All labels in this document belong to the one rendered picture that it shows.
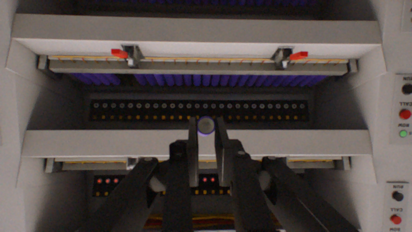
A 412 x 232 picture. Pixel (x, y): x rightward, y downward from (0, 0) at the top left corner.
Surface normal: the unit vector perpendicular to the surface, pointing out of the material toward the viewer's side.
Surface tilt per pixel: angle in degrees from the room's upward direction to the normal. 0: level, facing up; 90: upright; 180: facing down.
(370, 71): 90
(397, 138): 90
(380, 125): 90
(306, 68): 108
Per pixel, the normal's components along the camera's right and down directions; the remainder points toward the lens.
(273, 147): 0.04, -0.22
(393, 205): 0.04, 0.10
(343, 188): -1.00, 0.00
